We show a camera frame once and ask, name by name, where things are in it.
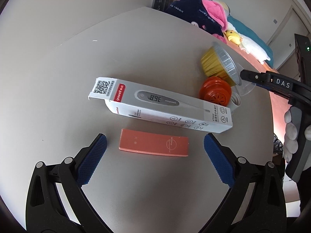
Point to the white wardrobe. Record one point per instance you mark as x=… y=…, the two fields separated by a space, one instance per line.
x=286 y=21

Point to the teal pillow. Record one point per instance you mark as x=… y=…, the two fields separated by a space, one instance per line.
x=245 y=30

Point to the small white bottle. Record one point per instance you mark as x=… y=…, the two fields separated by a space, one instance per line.
x=235 y=100

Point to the orange round lid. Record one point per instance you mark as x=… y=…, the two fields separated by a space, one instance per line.
x=215 y=92

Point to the white plush toy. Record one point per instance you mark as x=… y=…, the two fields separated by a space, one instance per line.
x=252 y=47

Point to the white thermometer box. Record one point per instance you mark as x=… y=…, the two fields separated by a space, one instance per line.
x=158 y=104

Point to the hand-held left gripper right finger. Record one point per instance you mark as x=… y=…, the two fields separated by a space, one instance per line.
x=218 y=160

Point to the pink card box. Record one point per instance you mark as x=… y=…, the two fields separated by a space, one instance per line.
x=153 y=143

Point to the pink fleece blanket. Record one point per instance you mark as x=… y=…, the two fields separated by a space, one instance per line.
x=213 y=12

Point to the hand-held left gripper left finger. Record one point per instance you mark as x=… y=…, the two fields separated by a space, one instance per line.
x=93 y=160

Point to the black trash bag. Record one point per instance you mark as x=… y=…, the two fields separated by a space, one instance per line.
x=278 y=148

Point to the yellow duck plush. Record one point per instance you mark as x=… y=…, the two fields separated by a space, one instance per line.
x=232 y=36

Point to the navy printed blanket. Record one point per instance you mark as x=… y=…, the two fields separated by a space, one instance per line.
x=194 y=12

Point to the person's right hand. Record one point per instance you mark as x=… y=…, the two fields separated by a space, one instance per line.
x=290 y=131

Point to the clear plastic cup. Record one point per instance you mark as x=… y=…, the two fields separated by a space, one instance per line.
x=246 y=87

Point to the black wall socket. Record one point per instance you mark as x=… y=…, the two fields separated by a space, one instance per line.
x=162 y=2

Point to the yellow fluffy cloth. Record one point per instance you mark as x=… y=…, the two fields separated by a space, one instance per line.
x=224 y=4

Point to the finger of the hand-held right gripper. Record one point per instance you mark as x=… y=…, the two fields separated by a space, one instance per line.
x=272 y=89
x=252 y=75

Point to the foil baking cup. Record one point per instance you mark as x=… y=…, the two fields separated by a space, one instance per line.
x=218 y=63

